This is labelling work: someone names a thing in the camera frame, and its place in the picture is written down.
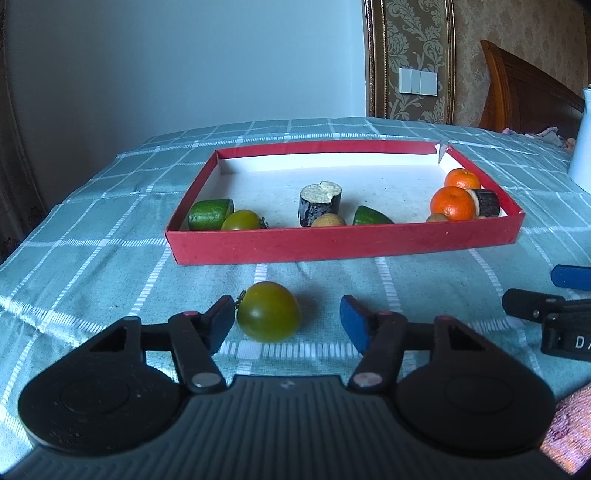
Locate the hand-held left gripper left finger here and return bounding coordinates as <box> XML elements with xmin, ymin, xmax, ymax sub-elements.
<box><xmin>88</xmin><ymin>295</ymin><xmax>236</xmax><ymax>394</ymax></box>

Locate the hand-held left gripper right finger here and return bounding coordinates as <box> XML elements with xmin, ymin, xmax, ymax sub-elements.
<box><xmin>340</xmin><ymin>295</ymin><xmax>488</xmax><ymax>394</ymax></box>

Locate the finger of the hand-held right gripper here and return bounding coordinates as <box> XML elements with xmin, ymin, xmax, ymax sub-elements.
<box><xmin>502</xmin><ymin>288</ymin><xmax>591</xmax><ymax>325</ymax></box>
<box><xmin>550</xmin><ymin>264</ymin><xmax>591</xmax><ymax>292</ymax></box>

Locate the green tomato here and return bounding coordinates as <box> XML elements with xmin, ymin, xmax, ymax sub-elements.
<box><xmin>236</xmin><ymin>281</ymin><xmax>302</xmax><ymax>343</ymax></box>
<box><xmin>221</xmin><ymin>209</ymin><xmax>270</xmax><ymax>232</ymax></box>

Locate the red cardboard box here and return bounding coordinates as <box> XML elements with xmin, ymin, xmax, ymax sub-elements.
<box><xmin>165</xmin><ymin>140</ymin><xmax>526</xmax><ymax>267</ymax></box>

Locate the tapered cucumber end piece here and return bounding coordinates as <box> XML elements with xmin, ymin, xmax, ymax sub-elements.
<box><xmin>353</xmin><ymin>205</ymin><xmax>395</xmax><ymax>226</ymax></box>

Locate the cut cucumber cylinder piece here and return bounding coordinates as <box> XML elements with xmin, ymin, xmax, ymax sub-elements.
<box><xmin>187</xmin><ymin>198</ymin><xmax>235</xmax><ymax>232</ymax></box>

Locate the orange mandarin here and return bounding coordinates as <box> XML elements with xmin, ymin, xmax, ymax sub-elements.
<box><xmin>430</xmin><ymin>185</ymin><xmax>476</xmax><ymax>222</ymax></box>
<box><xmin>445</xmin><ymin>168</ymin><xmax>482</xmax><ymax>190</ymax></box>

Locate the pink towel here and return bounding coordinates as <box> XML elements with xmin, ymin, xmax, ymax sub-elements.
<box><xmin>539</xmin><ymin>382</ymin><xmax>591</xmax><ymax>474</ymax></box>

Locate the white jug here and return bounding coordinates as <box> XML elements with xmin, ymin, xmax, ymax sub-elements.
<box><xmin>567</xmin><ymin>86</ymin><xmax>591</xmax><ymax>195</ymax></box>

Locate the small pink cloth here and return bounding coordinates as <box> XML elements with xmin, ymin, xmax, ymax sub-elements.
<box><xmin>501</xmin><ymin>126</ymin><xmax>578</xmax><ymax>149</ymax></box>

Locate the dark patterned curtain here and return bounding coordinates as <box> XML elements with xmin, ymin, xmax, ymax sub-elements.
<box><xmin>0</xmin><ymin>0</ymin><xmax>48</xmax><ymax>261</ymax></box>

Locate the white light switch panel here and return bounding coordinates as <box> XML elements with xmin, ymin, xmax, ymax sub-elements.
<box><xmin>399</xmin><ymin>66</ymin><xmax>439</xmax><ymax>97</ymax></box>

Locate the gold framed wall panel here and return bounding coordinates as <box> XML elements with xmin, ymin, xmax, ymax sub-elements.
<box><xmin>362</xmin><ymin>0</ymin><xmax>456</xmax><ymax>126</ymax></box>

